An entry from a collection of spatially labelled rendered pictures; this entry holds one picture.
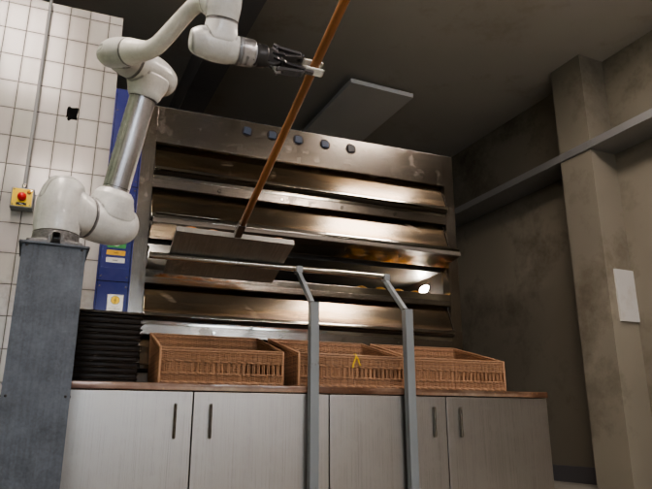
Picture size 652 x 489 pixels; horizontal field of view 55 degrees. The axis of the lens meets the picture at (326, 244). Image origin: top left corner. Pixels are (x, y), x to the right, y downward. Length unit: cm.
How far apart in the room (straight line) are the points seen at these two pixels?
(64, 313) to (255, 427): 97
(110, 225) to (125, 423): 79
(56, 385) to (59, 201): 63
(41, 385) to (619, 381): 368
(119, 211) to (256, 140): 140
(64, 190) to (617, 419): 376
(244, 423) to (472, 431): 113
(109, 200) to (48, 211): 23
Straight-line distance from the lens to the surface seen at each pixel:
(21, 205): 331
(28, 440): 222
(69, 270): 227
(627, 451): 475
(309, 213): 364
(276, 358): 286
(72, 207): 236
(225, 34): 207
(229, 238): 287
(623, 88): 544
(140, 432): 268
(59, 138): 352
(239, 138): 365
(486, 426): 327
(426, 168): 408
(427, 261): 384
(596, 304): 489
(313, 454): 279
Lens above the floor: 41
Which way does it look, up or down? 16 degrees up
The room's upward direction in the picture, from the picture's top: straight up
